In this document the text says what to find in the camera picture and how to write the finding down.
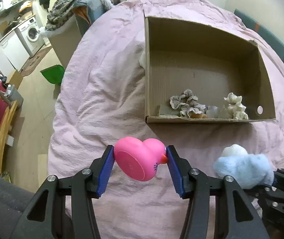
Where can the cream white scrunchie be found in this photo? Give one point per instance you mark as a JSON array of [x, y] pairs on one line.
[[234, 107]]

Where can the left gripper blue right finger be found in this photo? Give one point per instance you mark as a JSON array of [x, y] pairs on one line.
[[179, 170]]

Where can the brown cardboard box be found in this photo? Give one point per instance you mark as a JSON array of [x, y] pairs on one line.
[[209, 61]]

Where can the teal headboard cushion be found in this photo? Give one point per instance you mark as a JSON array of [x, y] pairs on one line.
[[274, 42]]

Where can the orange small cup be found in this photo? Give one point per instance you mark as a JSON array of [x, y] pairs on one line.
[[199, 116]]

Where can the green plastic dustpan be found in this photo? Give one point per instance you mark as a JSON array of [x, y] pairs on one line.
[[53, 74]]

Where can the light blue fluffy cloth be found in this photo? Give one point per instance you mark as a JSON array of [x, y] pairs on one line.
[[249, 170]]

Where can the blue grey fur-trimmed jacket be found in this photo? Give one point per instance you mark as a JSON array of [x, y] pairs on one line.
[[88, 11]]

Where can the patterned floor mat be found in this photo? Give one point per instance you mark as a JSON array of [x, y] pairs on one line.
[[31, 64]]

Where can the beige laundry bin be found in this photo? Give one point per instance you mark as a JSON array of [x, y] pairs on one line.
[[65, 43]]

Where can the grey small bin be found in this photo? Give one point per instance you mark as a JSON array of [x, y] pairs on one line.
[[13, 95]]

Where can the white cloth behind box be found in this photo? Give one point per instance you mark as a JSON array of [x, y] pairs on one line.
[[143, 60]]

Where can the white washing machine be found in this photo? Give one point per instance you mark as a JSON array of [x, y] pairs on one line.
[[29, 34]]

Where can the pink rubber duck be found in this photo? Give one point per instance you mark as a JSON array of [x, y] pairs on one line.
[[140, 159]]

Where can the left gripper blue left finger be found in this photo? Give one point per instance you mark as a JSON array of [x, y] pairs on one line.
[[104, 170]]

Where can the small cardboard box on floor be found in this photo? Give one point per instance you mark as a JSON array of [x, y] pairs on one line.
[[15, 78]]

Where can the beige lace scrunchie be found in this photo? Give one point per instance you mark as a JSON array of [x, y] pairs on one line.
[[187, 104]]

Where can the pink bed duvet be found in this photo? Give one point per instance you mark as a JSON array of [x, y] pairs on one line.
[[102, 100]]

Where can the white kitchen cabinet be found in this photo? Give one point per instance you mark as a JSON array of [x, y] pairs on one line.
[[13, 54]]

